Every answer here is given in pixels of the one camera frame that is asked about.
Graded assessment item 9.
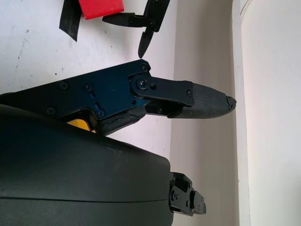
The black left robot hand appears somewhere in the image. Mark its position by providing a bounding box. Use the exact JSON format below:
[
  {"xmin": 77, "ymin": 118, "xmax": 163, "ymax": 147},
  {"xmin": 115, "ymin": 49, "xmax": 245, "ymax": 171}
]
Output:
[{"xmin": 102, "ymin": 0, "xmax": 170, "ymax": 59}]

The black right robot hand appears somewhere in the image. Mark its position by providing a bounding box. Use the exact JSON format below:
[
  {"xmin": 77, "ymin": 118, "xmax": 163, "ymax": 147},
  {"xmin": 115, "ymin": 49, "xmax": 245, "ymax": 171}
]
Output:
[{"xmin": 0, "ymin": 59, "xmax": 237, "ymax": 226}]

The yellow cube block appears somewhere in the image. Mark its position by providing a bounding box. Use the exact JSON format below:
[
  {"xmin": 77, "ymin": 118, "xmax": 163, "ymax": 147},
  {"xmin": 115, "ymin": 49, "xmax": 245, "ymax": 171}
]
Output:
[{"xmin": 65, "ymin": 119, "xmax": 97, "ymax": 134}]

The red cube block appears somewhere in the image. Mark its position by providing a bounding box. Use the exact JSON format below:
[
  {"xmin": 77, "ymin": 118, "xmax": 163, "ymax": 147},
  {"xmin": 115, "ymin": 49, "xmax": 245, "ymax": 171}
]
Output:
[{"xmin": 78, "ymin": 0, "xmax": 125, "ymax": 20}]

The black tape strip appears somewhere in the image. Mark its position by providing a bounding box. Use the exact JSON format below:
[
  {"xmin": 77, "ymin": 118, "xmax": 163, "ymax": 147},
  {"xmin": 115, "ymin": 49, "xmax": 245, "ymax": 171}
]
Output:
[{"xmin": 58, "ymin": 0, "xmax": 82, "ymax": 42}]

